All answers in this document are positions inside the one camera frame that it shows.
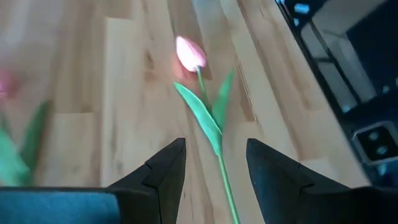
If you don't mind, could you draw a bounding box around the pink artificial tulip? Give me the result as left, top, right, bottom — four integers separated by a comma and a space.
173, 35, 242, 224
0, 67, 52, 187

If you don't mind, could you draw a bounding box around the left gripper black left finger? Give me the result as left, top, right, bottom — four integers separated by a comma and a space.
0, 138, 187, 224

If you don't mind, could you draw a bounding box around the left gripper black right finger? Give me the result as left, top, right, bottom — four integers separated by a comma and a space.
246, 138, 398, 224

